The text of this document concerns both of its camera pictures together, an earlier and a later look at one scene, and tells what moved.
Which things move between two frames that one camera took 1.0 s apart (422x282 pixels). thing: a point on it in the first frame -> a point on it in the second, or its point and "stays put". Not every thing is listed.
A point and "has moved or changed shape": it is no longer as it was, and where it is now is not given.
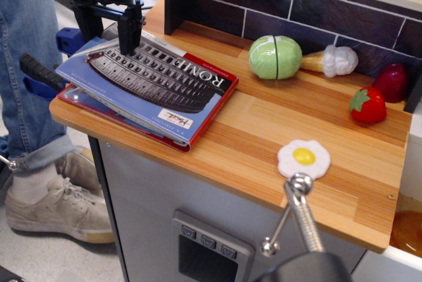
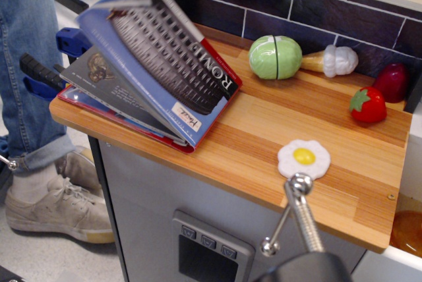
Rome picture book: [159, 92] has moved or changed shape
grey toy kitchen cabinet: [143, 196] stays put
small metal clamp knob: [12, 165] stays put
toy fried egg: [309, 157] stays put
